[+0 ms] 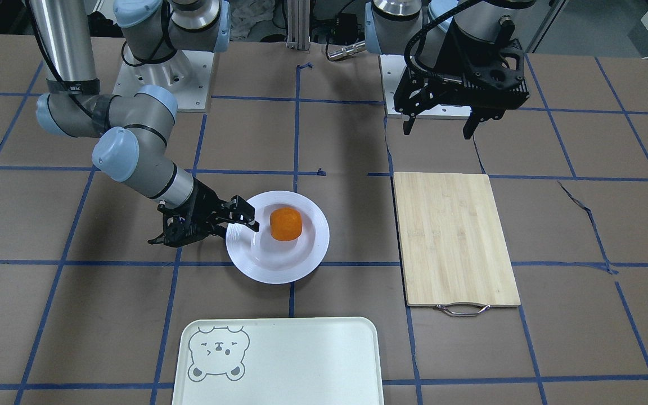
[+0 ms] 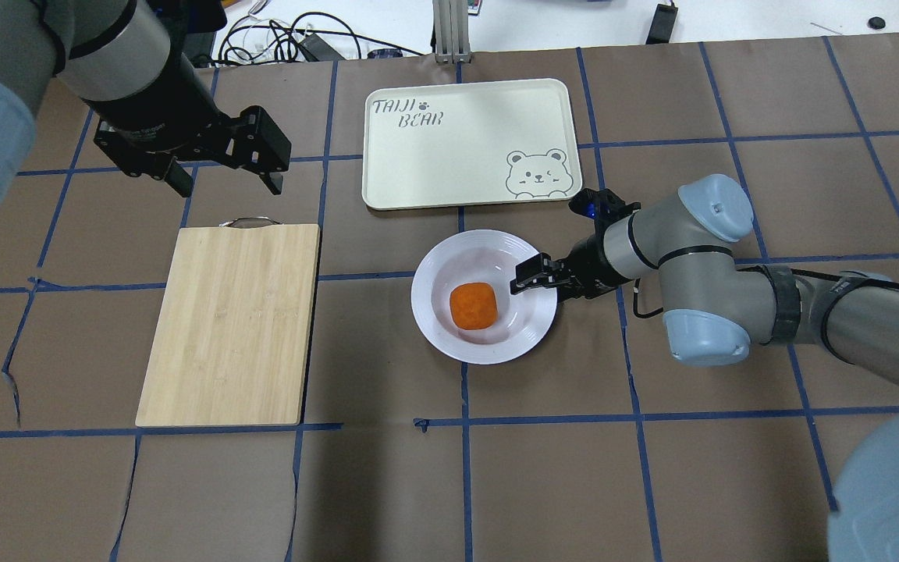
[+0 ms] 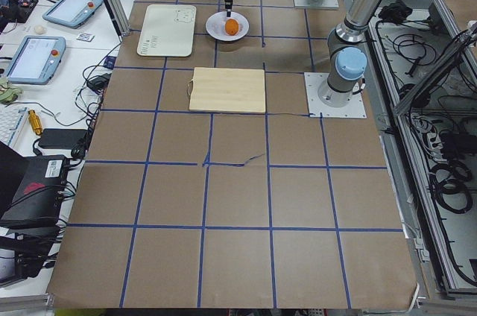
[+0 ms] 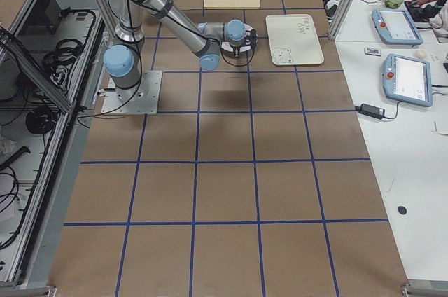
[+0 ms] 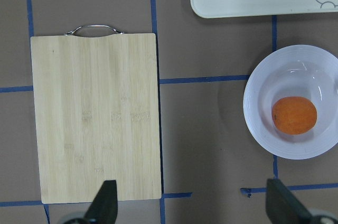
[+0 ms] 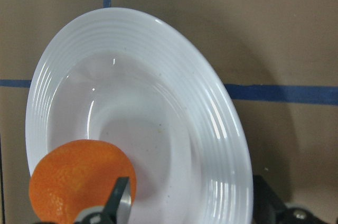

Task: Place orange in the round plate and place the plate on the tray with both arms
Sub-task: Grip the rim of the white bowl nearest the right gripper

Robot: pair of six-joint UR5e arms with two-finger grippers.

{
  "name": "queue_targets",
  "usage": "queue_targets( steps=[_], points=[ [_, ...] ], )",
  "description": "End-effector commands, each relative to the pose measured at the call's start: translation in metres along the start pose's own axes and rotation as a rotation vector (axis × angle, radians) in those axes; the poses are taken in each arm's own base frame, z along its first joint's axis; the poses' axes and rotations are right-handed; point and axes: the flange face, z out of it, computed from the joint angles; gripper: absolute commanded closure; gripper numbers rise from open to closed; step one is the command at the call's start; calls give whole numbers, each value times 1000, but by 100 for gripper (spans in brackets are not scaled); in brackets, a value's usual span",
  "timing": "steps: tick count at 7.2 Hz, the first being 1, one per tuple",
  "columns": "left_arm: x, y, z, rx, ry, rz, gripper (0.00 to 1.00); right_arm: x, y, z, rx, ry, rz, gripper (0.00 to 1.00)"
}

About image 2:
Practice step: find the cream bear tray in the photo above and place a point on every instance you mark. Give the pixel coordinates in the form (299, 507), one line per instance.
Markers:
(486, 143)

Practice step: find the black power adapter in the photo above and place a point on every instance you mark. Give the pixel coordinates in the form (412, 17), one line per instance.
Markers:
(663, 22)

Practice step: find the white round plate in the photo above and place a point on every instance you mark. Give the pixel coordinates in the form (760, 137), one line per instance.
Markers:
(488, 256)

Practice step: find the orange fruit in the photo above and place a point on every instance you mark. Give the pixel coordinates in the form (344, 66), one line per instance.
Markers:
(473, 306)

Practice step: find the wooden cutting board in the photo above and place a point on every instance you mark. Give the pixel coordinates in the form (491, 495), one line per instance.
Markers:
(231, 344)

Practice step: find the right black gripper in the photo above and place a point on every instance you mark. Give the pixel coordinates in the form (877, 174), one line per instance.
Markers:
(588, 268)

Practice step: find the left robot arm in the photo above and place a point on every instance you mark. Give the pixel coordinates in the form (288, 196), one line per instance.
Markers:
(125, 60)

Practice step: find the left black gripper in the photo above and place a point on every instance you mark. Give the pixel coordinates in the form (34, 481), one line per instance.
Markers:
(171, 100)

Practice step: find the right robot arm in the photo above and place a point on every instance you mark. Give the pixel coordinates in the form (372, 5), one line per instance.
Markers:
(715, 311)

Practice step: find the aluminium frame post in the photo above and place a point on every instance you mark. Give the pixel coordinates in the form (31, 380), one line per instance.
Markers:
(452, 32)

